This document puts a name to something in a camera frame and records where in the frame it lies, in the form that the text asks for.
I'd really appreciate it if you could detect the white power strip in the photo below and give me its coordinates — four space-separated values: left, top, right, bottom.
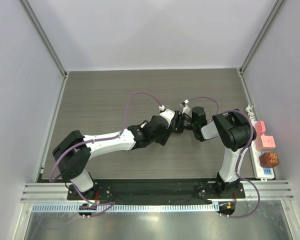
250 120 278 181

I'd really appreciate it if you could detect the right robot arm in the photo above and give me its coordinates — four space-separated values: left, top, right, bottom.
171 106 257 198

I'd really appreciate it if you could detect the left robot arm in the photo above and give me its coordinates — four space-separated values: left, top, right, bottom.
52 112 174 200

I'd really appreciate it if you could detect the red plug cube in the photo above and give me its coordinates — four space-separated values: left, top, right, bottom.
254 120 266 136

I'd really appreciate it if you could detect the pink plug cube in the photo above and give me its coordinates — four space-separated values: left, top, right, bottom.
255 135 276 152

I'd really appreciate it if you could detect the brown orange plug cube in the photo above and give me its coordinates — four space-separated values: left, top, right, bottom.
259 152 280 168

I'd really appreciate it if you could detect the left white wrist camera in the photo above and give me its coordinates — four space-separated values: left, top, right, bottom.
158 105 175 126

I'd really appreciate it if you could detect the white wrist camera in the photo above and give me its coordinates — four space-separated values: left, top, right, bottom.
158 105 175 126
179 99 191 115

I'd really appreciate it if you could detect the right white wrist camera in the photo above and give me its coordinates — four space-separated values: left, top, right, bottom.
179 99 191 115

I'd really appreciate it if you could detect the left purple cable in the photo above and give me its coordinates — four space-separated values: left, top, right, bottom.
49 91 166 183

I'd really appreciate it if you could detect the purple cable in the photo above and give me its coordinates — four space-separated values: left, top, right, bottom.
187 96 261 218
49 91 166 183

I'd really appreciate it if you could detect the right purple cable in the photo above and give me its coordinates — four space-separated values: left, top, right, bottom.
187 96 261 218

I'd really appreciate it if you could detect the white power strip cord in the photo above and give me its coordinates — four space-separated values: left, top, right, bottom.
244 104 256 123

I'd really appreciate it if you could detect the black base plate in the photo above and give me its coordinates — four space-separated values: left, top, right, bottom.
66 177 246 205

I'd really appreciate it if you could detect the aluminium front rail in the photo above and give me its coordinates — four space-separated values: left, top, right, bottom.
20 179 295 202

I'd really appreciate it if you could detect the white slotted cable duct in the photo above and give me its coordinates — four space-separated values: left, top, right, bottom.
32 202 219 213

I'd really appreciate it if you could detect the right aluminium corner post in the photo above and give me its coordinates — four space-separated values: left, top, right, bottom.
237 0 286 76

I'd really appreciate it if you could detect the aluminium corner post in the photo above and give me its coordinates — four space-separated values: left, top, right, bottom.
237 0 286 76
19 0 68 80

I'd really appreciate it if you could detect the left aluminium corner post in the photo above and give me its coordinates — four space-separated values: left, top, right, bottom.
19 0 68 80

